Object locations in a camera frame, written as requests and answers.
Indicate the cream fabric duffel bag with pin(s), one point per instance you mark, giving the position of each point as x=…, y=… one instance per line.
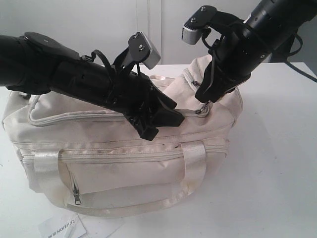
x=90, y=160

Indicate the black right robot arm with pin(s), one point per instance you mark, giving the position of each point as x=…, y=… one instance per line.
x=274, y=21

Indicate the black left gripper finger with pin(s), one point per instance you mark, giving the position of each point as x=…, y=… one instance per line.
x=143, y=127
x=163, y=112

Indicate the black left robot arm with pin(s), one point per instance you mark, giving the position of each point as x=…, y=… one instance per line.
x=36, y=64

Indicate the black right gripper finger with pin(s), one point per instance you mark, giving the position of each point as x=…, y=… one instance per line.
x=205, y=94

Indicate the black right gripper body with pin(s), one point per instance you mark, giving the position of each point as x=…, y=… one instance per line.
x=233, y=60

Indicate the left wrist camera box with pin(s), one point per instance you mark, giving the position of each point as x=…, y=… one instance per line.
x=140, y=50

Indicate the white paper hang tag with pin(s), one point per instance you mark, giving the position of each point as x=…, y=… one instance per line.
x=65, y=226

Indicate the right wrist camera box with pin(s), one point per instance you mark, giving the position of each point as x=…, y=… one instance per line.
x=203, y=19

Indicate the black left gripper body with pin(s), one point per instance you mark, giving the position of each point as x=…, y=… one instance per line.
x=133, y=95

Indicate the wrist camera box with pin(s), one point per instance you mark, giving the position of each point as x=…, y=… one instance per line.
x=203, y=19
x=140, y=50

